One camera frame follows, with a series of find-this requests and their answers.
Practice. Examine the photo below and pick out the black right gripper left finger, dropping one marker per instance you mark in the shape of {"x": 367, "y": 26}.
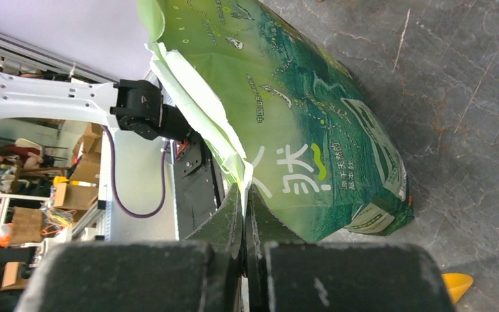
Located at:
{"x": 199, "y": 273}

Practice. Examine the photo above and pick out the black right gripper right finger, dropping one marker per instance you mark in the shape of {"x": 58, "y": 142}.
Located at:
{"x": 285, "y": 273}

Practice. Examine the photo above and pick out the yellow plastic scoop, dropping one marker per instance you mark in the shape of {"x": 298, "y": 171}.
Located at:
{"x": 457, "y": 284}

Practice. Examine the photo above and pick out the green litter bag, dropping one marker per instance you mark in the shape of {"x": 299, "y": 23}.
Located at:
{"x": 279, "y": 113}

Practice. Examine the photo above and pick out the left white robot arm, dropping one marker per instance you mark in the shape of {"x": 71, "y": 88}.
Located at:
{"x": 136, "y": 106}

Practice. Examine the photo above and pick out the background cardboard boxes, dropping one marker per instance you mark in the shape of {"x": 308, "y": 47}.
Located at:
{"x": 72, "y": 195}

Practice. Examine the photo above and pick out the background person in red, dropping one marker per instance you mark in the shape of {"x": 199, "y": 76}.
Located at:
{"x": 29, "y": 157}

